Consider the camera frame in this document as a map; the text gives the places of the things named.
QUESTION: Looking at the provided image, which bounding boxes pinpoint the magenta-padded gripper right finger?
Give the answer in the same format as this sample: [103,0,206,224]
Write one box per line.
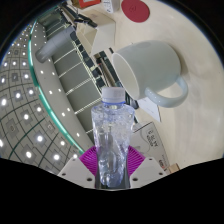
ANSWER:
[125,145,167,190]

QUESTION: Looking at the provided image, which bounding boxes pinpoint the clear plastic water bottle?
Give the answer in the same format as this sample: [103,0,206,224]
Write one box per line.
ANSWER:
[90,86,136,189]

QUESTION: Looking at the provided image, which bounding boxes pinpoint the white ceramic mug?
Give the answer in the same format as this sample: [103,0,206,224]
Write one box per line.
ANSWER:
[110,40,189,109]

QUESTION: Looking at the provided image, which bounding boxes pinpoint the black office chairs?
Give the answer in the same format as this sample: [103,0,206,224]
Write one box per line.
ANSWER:
[71,31,116,91]

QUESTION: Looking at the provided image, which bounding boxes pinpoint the flat round red coaster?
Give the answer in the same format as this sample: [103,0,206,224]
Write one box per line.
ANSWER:
[120,0,151,24]

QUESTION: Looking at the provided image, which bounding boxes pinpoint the round ceiling lights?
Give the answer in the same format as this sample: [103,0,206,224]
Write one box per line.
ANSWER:
[0,23,84,164]

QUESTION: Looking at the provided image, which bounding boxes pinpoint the grey round column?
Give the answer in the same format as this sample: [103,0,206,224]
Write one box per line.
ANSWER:
[35,25,76,64]

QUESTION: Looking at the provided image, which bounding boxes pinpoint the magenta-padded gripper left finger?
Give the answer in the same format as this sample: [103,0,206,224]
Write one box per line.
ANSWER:
[57,146,100,190]

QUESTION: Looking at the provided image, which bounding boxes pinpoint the white remote control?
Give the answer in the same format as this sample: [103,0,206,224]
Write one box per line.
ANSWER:
[101,0,121,14]

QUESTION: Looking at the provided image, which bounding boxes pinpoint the white paper sheet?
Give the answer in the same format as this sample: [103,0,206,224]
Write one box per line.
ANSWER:
[137,96,163,123]

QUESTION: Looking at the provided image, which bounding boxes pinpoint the black marker pen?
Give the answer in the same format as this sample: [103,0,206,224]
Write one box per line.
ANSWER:
[73,17,99,28]

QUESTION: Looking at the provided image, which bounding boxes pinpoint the long curved conference desk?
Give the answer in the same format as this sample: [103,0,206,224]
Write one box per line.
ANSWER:
[56,4,134,111]

